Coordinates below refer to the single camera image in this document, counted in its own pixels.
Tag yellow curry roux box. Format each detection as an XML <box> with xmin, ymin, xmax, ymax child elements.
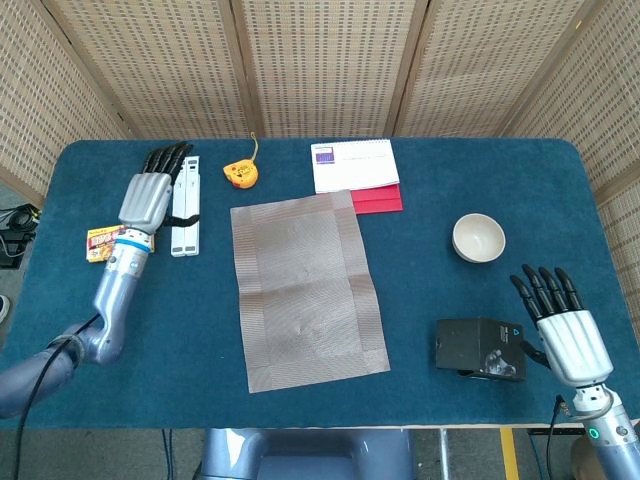
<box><xmin>85</xmin><ymin>223</ymin><xmax>157</xmax><ymax>265</ymax></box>

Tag black cardboard box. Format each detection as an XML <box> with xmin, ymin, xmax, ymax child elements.
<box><xmin>433</xmin><ymin>316</ymin><xmax>528</xmax><ymax>384</ymax></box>

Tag woven bamboo screen panel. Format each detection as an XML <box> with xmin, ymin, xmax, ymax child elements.
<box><xmin>232</xmin><ymin>0</ymin><xmax>431</xmax><ymax>140</ymax></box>
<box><xmin>42</xmin><ymin>0</ymin><xmax>261</xmax><ymax>140</ymax></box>
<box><xmin>0</xmin><ymin>0</ymin><xmax>129</xmax><ymax>206</ymax></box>
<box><xmin>384</xmin><ymin>0</ymin><xmax>601</xmax><ymax>139</ymax></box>
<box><xmin>502</xmin><ymin>0</ymin><xmax>640</xmax><ymax>326</ymax></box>

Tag blue-gray robot torso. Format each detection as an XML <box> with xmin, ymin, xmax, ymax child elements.
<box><xmin>192</xmin><ymin>427</ymin><xmax>417</xmax><ymax>480</ymax></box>

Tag yellow tape measure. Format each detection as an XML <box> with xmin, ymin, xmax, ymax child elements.
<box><xmin>222</xmin><ymin>131</ymin><xmax>261</xmax><ymax>192</ymax></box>

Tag metal table leg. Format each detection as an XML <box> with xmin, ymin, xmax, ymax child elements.
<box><xmin>438</xmin><ymin>428</ymin><xmax>450</xmax><ymax>480</ymax></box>

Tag black floor cable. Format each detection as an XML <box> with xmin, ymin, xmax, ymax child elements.
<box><xmin>160</xmin><ymin>428</ymin><xmax>175</xmax><ymax>480</ymax></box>

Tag white bowl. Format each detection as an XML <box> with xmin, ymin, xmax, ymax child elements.
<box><xmin>452</xmin><ymin>212</ymin><xmax>507</xmax><ymax>264</ymax></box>

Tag white folding stand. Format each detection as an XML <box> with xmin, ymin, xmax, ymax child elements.
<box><xmin>170</xmin><ymin>155</ymin><xmax>202</xmax><ymax>258</ymax></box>

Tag gray woven placemat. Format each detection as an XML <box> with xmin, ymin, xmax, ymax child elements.
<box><xmin>229</xmin><ymin>188</ymin><xmax>392</xmax><ymax>395</ymax></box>

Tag white red desk calendar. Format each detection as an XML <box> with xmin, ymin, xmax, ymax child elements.
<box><xmin>310</xmin><ymin>138</ymin><xmax>405</xmax><ymax>216</ymax></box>

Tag blue floor cable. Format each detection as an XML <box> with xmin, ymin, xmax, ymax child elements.
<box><xmin>528</xmin><ymin>430</ymin><xmax>544</xmax><ymax>480</ymax></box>

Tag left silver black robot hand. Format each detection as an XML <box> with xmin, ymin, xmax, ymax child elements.
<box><xmin>117</xmin><ymin>141</ymin><xmax>202</xmax><ymax>236</ymax></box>

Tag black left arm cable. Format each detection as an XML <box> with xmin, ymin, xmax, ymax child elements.
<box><xmin>12</xmin><ymin>314</ymin><xmax>101</xmax><ymax>480</ymax></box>

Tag floor cables and adapters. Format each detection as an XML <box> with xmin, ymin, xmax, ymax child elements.
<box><xmin>0</xmin><ymin>202</ymin><xmax>41</xmax><ymax>269</ymax></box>

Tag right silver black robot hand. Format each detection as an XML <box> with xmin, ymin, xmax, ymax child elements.
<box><xmin>509</xmin><ymin>263</ymin><xmax>615</xmax><ymax>390</ymax></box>

